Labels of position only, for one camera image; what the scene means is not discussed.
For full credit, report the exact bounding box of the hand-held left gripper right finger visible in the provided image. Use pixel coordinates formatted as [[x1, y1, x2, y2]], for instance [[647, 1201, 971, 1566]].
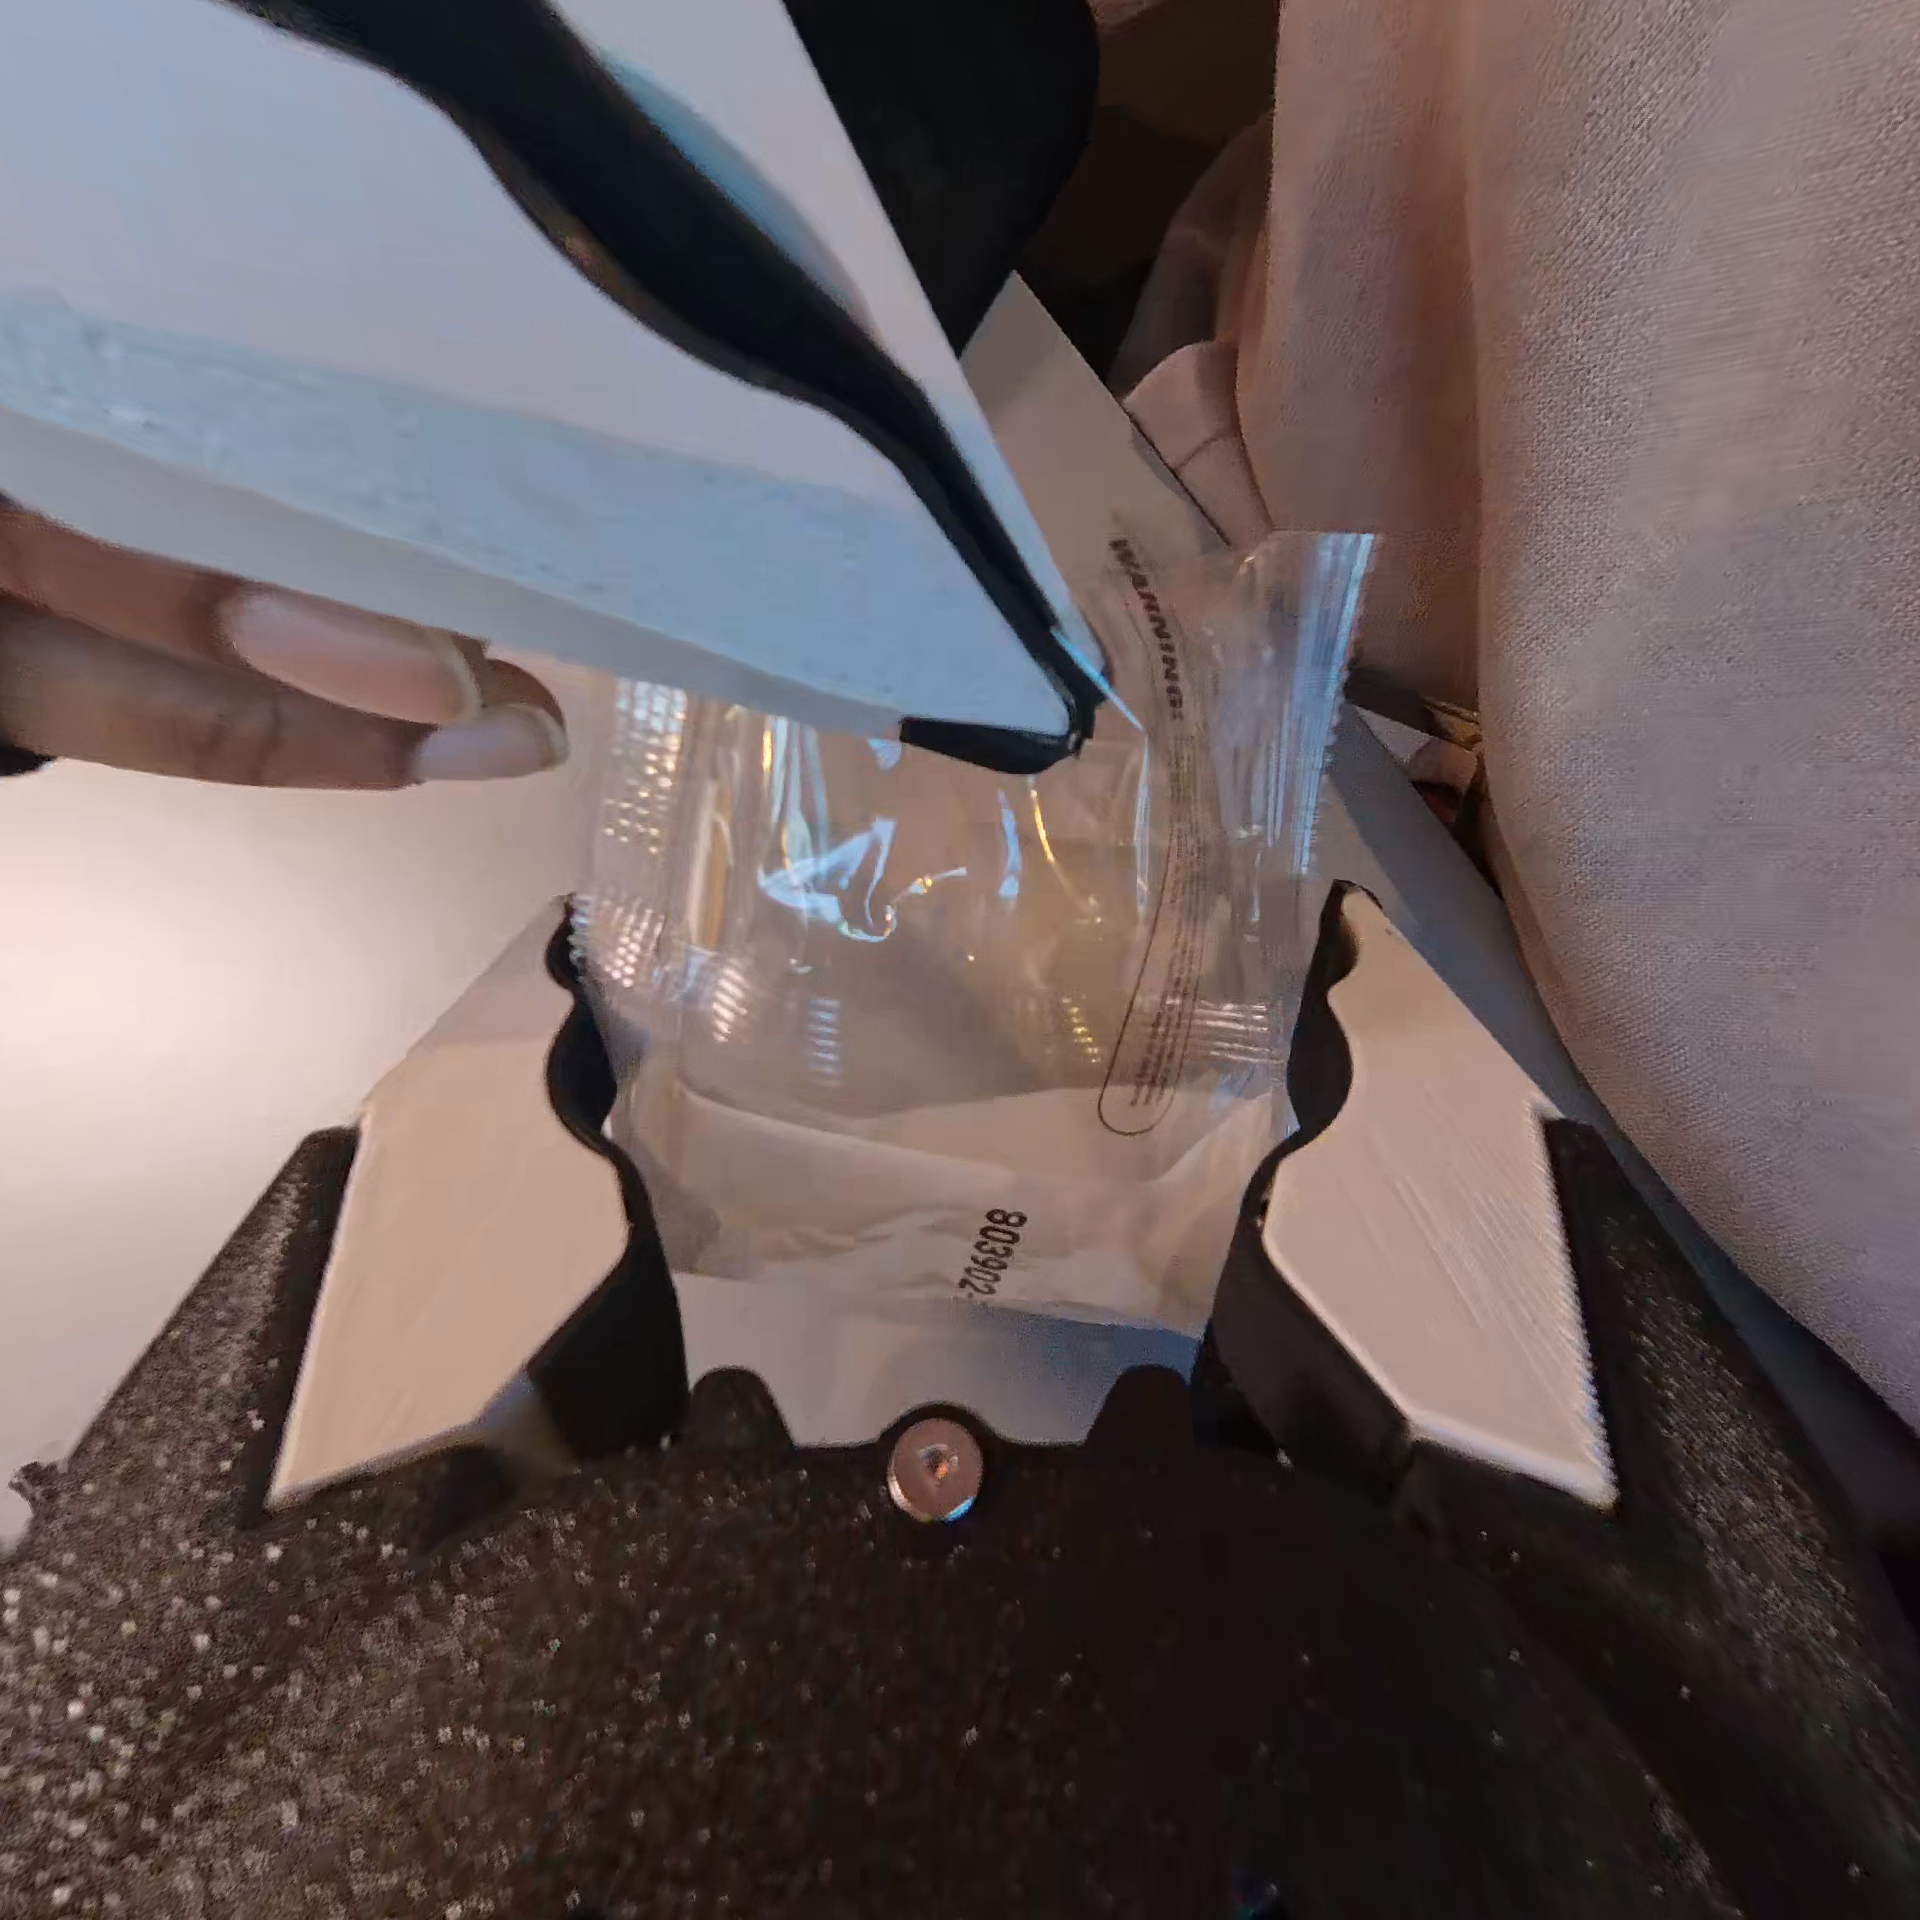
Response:
[[1206, 878, 1628, 1508]]

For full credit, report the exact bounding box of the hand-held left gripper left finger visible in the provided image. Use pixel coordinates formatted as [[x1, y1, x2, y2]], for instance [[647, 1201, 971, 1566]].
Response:
[[267, 896, 696, 1501]]

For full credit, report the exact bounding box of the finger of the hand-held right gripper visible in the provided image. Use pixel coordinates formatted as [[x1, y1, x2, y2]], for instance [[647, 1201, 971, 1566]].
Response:
[[538, 0, 1126, 699], [0, 0, 1100, 775]]

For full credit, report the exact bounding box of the clear plastic bag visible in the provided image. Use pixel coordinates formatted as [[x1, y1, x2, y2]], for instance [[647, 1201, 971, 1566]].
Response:
[[571, 523, 1381, 1340]]

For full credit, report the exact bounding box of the grey desk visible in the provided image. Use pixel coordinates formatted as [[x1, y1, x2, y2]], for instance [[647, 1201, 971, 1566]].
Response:
[[0, 269, 1920, 1560]]

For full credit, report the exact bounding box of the person's right hand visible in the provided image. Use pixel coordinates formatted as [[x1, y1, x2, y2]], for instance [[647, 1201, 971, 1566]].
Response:
[[0, 493, 574, 800]]

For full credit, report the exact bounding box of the person's beige printed sweatshirt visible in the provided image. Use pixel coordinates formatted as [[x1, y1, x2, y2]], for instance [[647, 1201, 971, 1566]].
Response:
[[1116, 0, 1920, 1444]]

